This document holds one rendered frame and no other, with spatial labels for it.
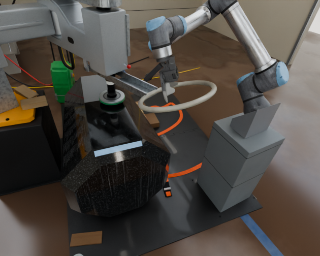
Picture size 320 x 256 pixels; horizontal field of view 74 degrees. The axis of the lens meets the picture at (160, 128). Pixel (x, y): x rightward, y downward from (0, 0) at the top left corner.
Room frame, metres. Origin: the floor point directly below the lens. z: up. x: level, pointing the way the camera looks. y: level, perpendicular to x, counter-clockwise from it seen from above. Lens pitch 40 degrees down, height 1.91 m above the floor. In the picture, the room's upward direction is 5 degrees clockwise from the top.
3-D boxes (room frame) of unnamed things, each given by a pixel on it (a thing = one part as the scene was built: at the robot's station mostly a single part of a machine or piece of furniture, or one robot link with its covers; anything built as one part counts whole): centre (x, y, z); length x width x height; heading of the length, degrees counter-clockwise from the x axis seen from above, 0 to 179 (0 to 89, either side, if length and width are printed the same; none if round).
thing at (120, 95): (1.54, 0.43, 0.92); 0.21 x 0.21 x 0.01
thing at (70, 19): (1.80, 0.73, 1.35); 0.74 x 0.23 x 0.49; 52
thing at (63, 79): (2.83, 1.51, 0.43); 0.35 x 0.35 x 0.87; 9
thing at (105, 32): (1.59, 0.50, 1.37); 0.36 x 0.22 x 0.45; 52
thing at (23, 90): (1.68, 1.29, 0.80); 0.20 x 0.10 x 0.05; 64
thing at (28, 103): (1.51, 1.13, 0.81); 0.20 x 0.10 x 0.05; 122
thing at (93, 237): (0.72, 0.54, 0.02); 0.25 x 0.10 x 0.01; 101
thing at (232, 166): (1.33, -0.72, 0.43); 0.50 x 0.50 x 0.85; 31
